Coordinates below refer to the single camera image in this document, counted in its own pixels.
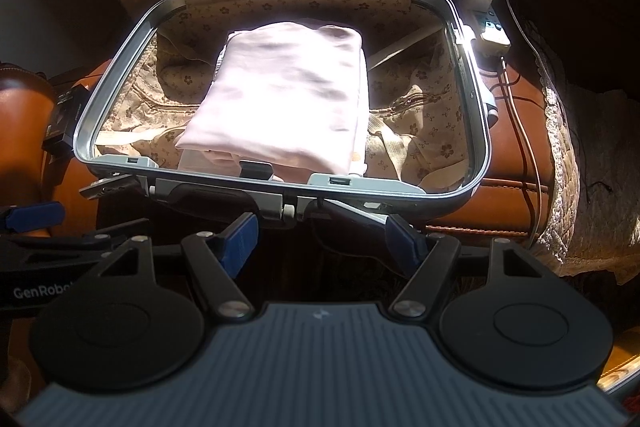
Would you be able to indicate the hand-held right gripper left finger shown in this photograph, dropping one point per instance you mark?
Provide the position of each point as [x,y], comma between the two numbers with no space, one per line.
[237,244]

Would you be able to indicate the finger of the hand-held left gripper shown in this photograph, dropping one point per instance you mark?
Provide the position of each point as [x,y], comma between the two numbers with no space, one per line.
[60,244]
[32,213]

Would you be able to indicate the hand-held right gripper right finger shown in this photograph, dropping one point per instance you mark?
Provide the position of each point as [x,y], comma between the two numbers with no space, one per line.
[405,244]

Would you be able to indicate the silver floral-lined suitcase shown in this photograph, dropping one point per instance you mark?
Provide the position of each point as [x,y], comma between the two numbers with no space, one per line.
[430,132]

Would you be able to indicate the pink garment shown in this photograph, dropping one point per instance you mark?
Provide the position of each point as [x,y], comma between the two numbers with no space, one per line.
[280,97]

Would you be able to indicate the small black box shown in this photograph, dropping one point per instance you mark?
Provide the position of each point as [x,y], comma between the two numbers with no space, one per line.
[65,122]

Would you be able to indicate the brown leather sofa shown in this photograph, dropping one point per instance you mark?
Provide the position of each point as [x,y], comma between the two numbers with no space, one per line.
[500,157]

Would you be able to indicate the beige quilted sofa cover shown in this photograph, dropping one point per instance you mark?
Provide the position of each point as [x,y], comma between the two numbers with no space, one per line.
[595,187]

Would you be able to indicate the white power strip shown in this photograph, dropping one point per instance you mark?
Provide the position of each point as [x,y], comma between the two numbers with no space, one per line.
[492,31]

